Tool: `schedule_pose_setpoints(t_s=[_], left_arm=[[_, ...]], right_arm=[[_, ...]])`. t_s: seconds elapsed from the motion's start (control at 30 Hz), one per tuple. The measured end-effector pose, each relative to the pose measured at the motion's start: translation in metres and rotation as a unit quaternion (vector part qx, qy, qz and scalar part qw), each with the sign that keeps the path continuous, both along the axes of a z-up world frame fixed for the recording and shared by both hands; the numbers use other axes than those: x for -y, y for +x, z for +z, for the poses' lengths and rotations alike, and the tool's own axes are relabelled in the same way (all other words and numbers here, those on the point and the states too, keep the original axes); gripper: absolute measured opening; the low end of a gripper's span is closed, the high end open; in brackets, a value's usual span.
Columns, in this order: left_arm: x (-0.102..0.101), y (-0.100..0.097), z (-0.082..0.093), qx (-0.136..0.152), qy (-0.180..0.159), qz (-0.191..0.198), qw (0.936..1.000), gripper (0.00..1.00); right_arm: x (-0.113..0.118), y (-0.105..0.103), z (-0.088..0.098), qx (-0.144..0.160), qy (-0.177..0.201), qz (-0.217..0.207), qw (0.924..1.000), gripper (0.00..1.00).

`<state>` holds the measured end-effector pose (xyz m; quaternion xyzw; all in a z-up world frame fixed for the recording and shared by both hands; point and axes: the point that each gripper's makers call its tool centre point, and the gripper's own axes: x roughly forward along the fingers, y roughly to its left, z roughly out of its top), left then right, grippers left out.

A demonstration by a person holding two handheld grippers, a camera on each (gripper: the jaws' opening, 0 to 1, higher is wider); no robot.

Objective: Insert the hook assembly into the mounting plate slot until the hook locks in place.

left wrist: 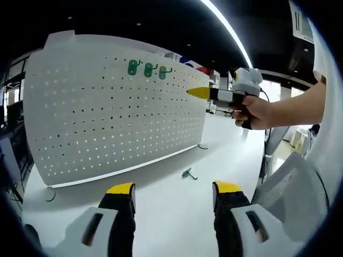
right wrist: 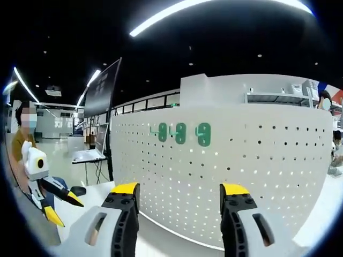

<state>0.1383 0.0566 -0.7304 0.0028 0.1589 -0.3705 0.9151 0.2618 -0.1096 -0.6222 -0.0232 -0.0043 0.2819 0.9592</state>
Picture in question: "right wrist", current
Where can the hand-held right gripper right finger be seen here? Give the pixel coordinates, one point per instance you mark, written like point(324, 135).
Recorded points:
point(234, 222)

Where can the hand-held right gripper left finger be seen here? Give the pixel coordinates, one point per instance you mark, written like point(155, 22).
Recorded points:
point(123, 222)

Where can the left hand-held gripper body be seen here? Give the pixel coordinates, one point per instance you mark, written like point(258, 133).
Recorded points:
point(33, 163)

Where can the white perforated mounting plate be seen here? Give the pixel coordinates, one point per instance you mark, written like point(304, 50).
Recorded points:
point(268, 174)

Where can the green hook assembly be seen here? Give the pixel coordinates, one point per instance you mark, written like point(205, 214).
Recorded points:
point(205, 135)
point(162, 132)
point(181, 134)

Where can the black computer mouse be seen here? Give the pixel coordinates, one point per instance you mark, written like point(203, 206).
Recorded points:
point(79, 191)

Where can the white cabinet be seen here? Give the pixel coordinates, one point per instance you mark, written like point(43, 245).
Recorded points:
point(76, 144)

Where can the white laptop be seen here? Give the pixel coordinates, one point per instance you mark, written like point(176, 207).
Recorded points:
point(100, 139)

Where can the black display stand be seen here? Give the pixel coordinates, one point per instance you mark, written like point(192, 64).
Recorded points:
point(109, 147)

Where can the ceiling air conditioner unit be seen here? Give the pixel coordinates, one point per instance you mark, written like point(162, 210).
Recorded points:
point(53, 91)

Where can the long ceiling light strip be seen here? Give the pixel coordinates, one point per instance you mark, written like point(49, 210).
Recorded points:
point(22, 80)
point(94, 76)
point(144, 26)

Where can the large black display screen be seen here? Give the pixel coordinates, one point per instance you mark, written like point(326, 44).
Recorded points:
point(101, 88)

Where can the metal shelving rack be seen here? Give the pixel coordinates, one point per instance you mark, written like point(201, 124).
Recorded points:
point(268, 97)

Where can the row of white storage boxes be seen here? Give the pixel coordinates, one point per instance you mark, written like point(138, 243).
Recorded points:
point(297, 87)

